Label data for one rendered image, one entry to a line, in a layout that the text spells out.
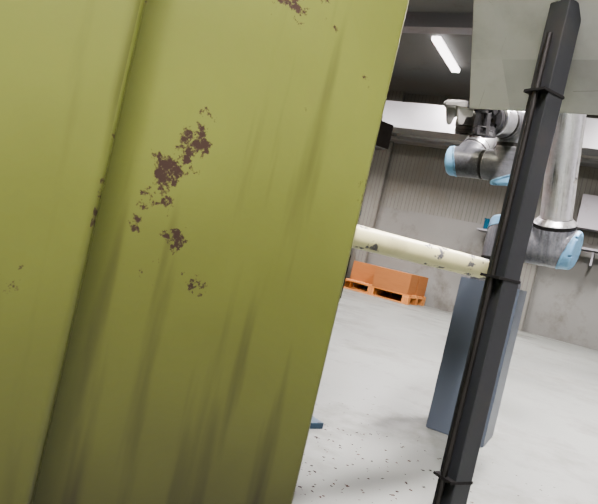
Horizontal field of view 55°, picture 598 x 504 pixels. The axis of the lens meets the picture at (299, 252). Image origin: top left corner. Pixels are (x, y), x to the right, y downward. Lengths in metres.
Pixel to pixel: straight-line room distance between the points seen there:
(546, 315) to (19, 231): 9.68
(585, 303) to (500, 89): 8.99
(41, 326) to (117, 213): 0.19
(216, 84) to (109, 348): 0.41
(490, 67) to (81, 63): 0.76
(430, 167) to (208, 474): 9.98
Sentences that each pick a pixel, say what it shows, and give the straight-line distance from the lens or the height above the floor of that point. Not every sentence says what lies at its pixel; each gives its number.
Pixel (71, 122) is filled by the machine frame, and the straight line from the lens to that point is 0.71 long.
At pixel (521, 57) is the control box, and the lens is 1.17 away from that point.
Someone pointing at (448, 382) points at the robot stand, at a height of 0.19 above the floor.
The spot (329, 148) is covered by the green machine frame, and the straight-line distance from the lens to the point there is 0.95.
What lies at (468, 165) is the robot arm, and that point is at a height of 0.92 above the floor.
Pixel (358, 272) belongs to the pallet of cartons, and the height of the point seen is 0.31.
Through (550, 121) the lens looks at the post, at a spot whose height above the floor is 0.88.
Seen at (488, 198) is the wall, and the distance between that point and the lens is 10.42.
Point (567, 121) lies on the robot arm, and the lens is 2.20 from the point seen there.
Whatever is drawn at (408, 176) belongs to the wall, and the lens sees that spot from 10.84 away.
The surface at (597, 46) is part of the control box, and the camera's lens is 1.14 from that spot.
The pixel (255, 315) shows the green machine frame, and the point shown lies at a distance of 0.92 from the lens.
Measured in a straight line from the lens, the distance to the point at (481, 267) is 1.28.
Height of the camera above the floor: 0.58
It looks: 1 degrees down
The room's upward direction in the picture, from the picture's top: 13 degrees clockwise
